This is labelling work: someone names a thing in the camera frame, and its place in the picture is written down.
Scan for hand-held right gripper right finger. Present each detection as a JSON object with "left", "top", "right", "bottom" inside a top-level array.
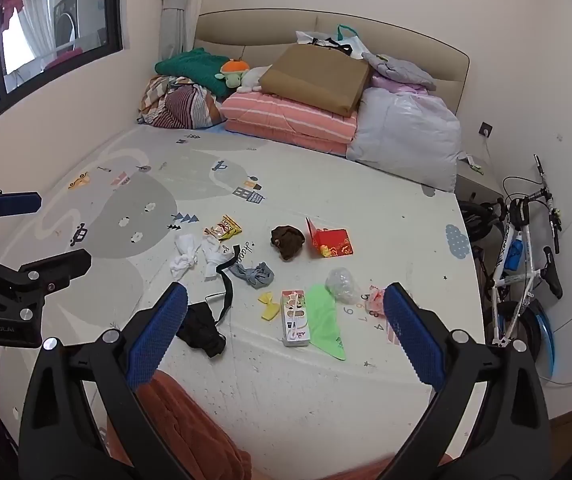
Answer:
[{"left": 382, "top": 281, "right": 552, "bottom": 480}]

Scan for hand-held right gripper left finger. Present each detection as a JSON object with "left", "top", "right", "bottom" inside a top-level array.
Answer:
[{"left": 18, "top": 281, "right": 202, "bottom": 480}]

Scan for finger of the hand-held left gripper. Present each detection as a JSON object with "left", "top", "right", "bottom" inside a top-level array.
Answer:
[
  {"left": 0, "top": 248, "right": 92, "bottom": 295},
  {"left": 0, "top": 184, "right": 42, "bottom": 243}
]

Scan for black cloth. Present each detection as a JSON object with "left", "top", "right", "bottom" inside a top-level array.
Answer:
[{"left": 176, "top": 302, "right": 227, "bottom": 358}]

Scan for black strap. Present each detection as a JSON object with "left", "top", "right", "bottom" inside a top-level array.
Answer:
[{"left": 205, "top": 245, "right": 242, "bottom": 326}]

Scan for white tissue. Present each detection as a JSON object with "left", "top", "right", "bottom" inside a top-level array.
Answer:
[{"left": 170, "top": 232, "right": 202, "bottom": 281}]

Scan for white sock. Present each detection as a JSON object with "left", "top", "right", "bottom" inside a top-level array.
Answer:
[{"left": 200, "top": 236, "right": 237, "bottom": 281}]

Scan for yellow ribbon bow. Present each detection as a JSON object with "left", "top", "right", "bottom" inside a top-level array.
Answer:
[{"left": 258, "top": 291, "right": 281, "bottom": 321}]

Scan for grey sock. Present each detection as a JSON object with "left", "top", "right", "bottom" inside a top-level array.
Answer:
[{"left": 229, "top": 261, "right": 276, "bottom": 288}]

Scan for white carton box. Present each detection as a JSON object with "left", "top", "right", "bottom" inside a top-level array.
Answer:
[{"left": 280, "top": 289, "right": 311, "bottom": 348}]

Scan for orange white plastic wrapper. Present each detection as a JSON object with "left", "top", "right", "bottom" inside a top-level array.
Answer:
[{"left": 363, "top": 285, "right": 389, "bottom": 317}]

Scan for clear crumpled plastic bag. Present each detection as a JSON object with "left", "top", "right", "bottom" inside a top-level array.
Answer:
[{"left": 325, "top": 267, "right": 362, "bottom": 303}]

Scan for green microfibre cloth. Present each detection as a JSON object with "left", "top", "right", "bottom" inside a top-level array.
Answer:
[{"left": 306, "top": 284, "right": 347, "bottom": 362}]

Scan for rust fleece cloth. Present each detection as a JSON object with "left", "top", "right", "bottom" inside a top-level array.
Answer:
[{"left": 106, "top": 370, "right": 454, "bottom": 480}]

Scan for red envelope card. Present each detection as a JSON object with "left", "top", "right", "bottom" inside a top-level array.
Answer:
[{"left": 306, "top": 217, "right": 354, "bottom": 258}]

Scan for yellow snack wrapper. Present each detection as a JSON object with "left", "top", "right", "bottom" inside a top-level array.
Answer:
[{"left": 204, "top": 215, "right": 243, "bottom": 242}]

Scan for white bicycle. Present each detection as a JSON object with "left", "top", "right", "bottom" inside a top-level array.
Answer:
[{"left": 466, "top": 155, "right": 564, "bottom": 381}]

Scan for black helmet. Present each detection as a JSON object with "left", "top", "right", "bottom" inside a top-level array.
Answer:
[{"left": 458, "top": 200, "right": 509, "bottom": 246}]

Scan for brown crumpled cloth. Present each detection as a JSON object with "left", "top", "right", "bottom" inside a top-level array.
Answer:
[{"left": 271, "top": 225, "right": 307, "bottom": 261}]

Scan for grey bedside table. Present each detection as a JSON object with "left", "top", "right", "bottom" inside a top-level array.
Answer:
[{"left": 455, "top": 157, "right": 504, "bottom": 206}]

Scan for striped patchwork quilt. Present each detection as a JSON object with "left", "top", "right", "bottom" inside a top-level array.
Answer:
[{"left": 138, "top": 75, "right": 227, "bottom": 130}]

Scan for dark framed window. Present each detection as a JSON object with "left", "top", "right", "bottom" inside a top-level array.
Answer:
[{"left": 0, "top": 0, "right": 123, "bottom": 133}]

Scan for grey quilt in plastic bag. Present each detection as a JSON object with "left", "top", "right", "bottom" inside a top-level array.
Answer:
[{"left": 346, "top": 86, "right": 463, "bottom": 193}]

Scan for green knitted blanket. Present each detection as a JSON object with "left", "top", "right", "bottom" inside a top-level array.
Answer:
[{"left": 154, "top": 48, "right": 234, "bottom": 96}]

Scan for grey curtain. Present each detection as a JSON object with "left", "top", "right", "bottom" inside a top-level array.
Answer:
[{"left": 160, "top": 0, "right": 202, "bottom": 62}]

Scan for green plush toy orange hat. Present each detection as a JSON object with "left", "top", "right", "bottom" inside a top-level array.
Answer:
[{"left": 215, "top": 58, "right": 252, "bottom": 88}]

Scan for purple blanket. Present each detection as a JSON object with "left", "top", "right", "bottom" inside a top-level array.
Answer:
[{"left": 370, "top": 74, "right": 429, "bottom": 95}]

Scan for pink striped folded quilt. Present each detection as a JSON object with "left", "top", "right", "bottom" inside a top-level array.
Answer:
[{"left": 219, "top": 91, "right": 359, "bottom": 155}]

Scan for grey pillow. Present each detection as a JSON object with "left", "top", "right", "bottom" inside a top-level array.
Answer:
[{"left": 363, "top": 52, "right": 438, "bottom": 92}]

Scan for white plush toy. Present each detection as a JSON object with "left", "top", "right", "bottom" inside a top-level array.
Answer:
[{"left": 238, "top": 66, "right": 273, "bottom": 93}]

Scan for beige padded headboard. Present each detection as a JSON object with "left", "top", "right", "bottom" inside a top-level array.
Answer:
[{"left": 193, "top": 10, "right": 471, "bottom": 111}]

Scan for white bag green handles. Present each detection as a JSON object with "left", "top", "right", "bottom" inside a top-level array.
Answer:
[{"left": 295, "top": 24, "right": 371, "bottom": 58}]

